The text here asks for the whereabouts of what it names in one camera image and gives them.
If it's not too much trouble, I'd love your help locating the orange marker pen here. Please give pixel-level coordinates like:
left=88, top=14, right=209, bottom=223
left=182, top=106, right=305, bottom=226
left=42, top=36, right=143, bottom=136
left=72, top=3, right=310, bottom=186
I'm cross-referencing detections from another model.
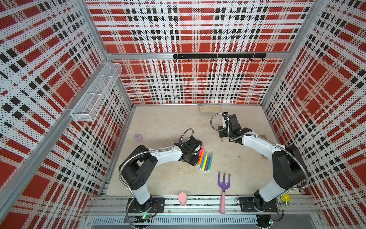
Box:
left=198, top=149, right=204, bottom=166

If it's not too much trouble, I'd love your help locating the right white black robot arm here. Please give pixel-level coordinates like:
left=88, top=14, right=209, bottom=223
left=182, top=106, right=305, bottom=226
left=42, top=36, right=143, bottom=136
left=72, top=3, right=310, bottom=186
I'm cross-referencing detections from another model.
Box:
left=210, top=112, right=310, bottom=212

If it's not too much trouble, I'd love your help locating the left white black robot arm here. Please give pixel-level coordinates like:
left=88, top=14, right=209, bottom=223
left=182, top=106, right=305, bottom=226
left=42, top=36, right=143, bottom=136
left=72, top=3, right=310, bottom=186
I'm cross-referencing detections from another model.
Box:
left=118, top=136, right=203, bottom=212

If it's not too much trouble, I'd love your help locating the blue marker pen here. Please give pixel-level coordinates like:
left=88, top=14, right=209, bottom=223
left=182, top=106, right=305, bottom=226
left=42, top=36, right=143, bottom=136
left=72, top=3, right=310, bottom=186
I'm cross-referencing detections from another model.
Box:
left=200, top=152, right=207, bottom=170

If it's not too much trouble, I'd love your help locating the yellow marker pen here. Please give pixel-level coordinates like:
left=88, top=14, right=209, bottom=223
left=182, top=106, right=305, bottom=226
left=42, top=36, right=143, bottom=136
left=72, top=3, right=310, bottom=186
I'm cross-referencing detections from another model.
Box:
left=201, top=153, right=208, bottom=171

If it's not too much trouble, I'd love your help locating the pink cylindrical cup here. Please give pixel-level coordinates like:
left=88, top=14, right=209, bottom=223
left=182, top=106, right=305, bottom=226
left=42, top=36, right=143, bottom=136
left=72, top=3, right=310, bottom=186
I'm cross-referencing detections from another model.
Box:
left=178, top=192, right=188, bottom=206

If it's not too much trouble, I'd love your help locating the purple smiley toy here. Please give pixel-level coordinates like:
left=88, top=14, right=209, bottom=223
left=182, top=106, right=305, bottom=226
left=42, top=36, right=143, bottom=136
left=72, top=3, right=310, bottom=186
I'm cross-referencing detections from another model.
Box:
left=134, top=134, right=143, bottom=142

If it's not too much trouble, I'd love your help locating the yellow light bulb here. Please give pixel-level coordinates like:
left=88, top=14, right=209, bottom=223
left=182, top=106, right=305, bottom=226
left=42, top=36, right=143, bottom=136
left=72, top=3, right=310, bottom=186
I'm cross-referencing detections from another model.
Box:
left=281, top=193, right=291, bottom=207

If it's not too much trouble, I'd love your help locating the purple garden fork pink handle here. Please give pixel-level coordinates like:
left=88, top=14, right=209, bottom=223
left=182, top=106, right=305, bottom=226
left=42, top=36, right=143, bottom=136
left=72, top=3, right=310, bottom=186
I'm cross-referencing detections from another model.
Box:
left=218, top=172, right=231, bottom=214

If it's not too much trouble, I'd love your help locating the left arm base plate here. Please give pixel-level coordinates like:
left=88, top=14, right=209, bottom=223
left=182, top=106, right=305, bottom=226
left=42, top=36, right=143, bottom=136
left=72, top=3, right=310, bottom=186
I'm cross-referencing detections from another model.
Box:
left=126, top=197, right=165, bottom=213

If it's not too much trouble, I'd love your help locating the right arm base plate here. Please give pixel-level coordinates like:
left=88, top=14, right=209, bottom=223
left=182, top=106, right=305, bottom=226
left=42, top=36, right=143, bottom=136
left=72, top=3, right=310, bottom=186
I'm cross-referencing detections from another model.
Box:
left=237, top=197, right=277, bottom=213

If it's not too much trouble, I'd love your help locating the black hook rail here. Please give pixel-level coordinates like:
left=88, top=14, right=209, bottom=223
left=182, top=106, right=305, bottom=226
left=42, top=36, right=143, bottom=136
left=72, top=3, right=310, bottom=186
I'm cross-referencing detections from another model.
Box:
left=173, top=53, right=267, bottom=60

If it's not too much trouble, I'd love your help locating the white wire mesh shelf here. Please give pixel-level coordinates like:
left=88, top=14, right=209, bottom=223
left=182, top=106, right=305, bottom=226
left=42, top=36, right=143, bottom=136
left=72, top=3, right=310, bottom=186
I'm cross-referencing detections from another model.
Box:
left=71, top=63, right=122, bottom=122

